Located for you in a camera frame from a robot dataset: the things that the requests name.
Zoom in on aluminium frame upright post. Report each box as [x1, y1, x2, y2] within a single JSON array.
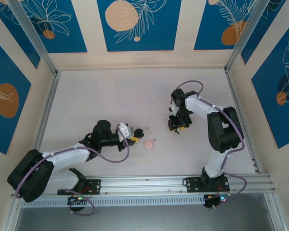
[[8, 0, 61, 77], [224, 0, 268, 73]]

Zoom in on aluminium table side rail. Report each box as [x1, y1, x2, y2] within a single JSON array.
[[0, 72, 61, 231], [225, 68, 289, 231]]

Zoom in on small circuit board green light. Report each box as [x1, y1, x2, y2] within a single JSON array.
[[67, 195, 84, 205], [204, 193, 229, 207]]

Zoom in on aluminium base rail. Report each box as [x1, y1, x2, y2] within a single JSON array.
[[11, 175, 273, 197]]

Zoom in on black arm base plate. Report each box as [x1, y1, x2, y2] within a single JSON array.
[[57, 179, 101, 195], [184, 177, 231, 193]]

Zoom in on grey slotted cable duct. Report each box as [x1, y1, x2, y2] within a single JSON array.
[[21, 194, 206, 208]]

